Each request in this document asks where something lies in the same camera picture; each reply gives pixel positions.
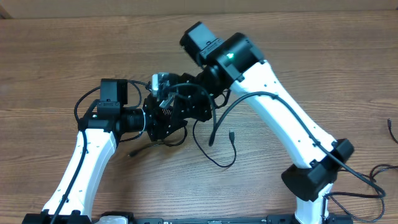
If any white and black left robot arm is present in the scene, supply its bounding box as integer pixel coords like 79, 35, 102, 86
23, 76, 176, 223

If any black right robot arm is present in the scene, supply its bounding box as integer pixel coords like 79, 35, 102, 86
180, 22, 354, 223

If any black cable bundle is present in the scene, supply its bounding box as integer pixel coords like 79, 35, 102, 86
192, 119, 238, 169

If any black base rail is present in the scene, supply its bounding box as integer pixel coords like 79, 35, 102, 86
93, 211, 354, 224

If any black usb cable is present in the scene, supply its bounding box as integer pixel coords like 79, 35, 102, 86
387, 118, 398, 144
127, 126, 188, 157

